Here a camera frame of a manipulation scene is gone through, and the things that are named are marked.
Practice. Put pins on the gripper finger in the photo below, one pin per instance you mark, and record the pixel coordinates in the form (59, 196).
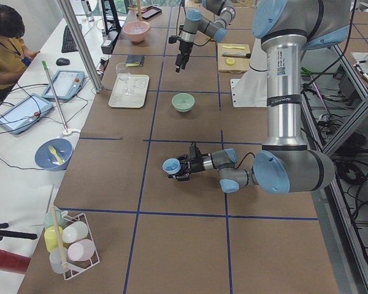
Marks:
(183, 158)
(183, 177)
(178, 63)
(185, 59)

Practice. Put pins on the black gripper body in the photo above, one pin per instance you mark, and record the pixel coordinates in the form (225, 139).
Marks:
(183, 48)
(196, 165)

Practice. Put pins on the light blue plastic cup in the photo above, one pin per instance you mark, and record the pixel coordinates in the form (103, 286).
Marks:
(172, 167)

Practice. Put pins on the mint green bowl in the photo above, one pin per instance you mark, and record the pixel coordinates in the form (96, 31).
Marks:
(183, 102)

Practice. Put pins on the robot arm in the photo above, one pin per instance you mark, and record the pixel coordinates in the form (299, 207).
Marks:
(196, 22)
(285, 164)

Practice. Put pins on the pink bowl with ice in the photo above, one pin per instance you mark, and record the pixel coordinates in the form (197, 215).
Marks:
(136, 31)

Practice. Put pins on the blue bowl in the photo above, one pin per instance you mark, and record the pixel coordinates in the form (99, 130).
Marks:
(45, 160)

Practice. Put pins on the lemon half slice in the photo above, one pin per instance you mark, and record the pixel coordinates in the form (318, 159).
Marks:
(230, 61)

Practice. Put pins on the wooden cutting board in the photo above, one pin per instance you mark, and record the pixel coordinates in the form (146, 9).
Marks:
(241, 65)

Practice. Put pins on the grey folded cloth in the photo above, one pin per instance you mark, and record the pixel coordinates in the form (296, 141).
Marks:
(135, 60)

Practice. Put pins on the black tray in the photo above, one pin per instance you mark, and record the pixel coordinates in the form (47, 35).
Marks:
(150, 12)

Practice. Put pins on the yellow plastic knife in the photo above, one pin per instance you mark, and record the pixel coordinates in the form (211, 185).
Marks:
(233, 47)

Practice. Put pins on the clear wine glass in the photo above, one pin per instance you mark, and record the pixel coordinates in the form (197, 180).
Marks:
(123, 75)

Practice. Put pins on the steel muddler black tip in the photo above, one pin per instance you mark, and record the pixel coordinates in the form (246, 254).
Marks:
(237, 55)

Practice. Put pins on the cream bear tray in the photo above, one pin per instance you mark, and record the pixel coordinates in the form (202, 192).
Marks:
(139, 86)

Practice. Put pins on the black power box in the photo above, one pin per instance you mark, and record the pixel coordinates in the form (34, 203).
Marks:
(109, 42)

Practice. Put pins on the black keyboard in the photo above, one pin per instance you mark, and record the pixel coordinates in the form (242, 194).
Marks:
(68, 43)

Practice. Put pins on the white cup in rack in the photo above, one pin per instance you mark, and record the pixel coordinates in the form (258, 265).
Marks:
(75, 232)

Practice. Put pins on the far teach pendant tablet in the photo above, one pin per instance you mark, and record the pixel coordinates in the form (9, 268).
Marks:
(67, 83)

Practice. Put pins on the teach pendant tablet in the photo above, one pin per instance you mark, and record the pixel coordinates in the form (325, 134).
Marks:
(67, 83)
(24, 114)

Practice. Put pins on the black computer mouse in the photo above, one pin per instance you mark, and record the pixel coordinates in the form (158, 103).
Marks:
(62, 62)

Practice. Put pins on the pink cup in rack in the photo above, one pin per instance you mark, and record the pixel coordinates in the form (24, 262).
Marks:
(81, 250)

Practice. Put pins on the yellow plastic fork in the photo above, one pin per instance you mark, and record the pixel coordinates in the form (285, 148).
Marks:
(55, 154)

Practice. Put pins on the green tipped metal rod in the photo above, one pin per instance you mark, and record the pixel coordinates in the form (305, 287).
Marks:
(66, 130)

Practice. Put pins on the green cup in rack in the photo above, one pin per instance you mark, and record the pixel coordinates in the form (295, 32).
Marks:
(48, 219)

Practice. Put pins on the yellow cup in rack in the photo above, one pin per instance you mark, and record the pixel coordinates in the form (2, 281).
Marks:
(50, 239)

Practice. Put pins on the clear cup in rack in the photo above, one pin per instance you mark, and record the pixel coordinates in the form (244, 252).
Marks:
(56, 262)

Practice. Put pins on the near teach pendant tablet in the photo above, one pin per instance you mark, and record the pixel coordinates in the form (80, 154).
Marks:
(24, 114)

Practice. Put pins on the seated person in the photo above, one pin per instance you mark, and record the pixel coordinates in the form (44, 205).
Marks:
(15, 56)

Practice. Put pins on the red cylinder bottle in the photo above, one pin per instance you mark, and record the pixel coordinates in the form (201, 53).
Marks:
(13, 263)

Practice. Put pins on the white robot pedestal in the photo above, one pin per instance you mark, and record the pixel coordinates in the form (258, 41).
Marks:
(251, 89)

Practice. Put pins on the aluminium frame post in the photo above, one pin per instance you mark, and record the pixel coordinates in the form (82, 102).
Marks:
(80, 42)

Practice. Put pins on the white wire cup rack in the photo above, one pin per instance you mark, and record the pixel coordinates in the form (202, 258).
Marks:
(74, 268)

